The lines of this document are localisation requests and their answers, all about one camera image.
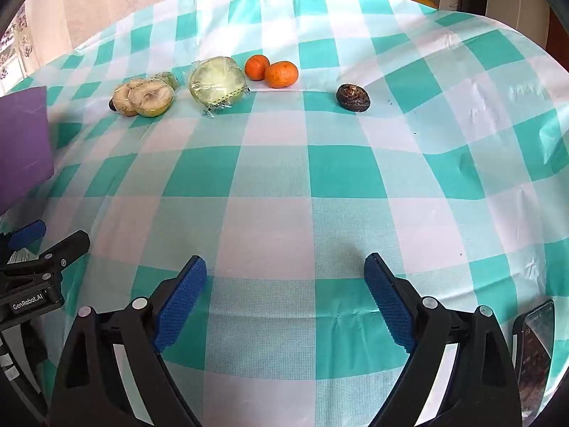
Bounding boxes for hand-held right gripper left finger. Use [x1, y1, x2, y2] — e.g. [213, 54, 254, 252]
[48, 255, 208, 427]

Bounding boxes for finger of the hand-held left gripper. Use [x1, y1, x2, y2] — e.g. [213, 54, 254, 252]
[0, 230, 91, 279]
[0, 220, 47, 254]

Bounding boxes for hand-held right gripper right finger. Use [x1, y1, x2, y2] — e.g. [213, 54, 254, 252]
[363, 253, 523, 427]

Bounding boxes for purple cardboard box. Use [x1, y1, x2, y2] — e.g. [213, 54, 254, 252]
[0, 86, 54, 214]

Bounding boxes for pale fruit half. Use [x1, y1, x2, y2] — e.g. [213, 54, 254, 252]
[109, 79, 143, 117]

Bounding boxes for pear half brown core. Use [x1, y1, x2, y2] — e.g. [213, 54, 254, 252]
[129, 82, 176, 117]

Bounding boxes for dark brown round fruit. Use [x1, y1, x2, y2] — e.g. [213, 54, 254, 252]
[336, 83, 372, 112]

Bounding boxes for green apple half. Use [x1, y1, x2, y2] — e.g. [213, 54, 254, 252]
[188, 56, 248, 112]

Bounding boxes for orange tangerine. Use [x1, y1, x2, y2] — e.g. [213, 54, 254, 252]
[265, 61, 299, 89]
[244, 54, 270, 81]

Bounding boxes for teal white checkered tablecloth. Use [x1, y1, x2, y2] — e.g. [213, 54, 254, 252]
[0, 0, 569, 427]

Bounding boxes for black smartphone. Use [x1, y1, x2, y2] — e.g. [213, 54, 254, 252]
[512, 299, 556, 419]

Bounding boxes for white lace curtain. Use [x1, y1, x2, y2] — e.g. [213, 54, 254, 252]
[0, 9, 34, 81]

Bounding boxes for small wrapped green fruit piece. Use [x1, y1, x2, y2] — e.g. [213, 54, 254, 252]
[153, 72, 180, 90]

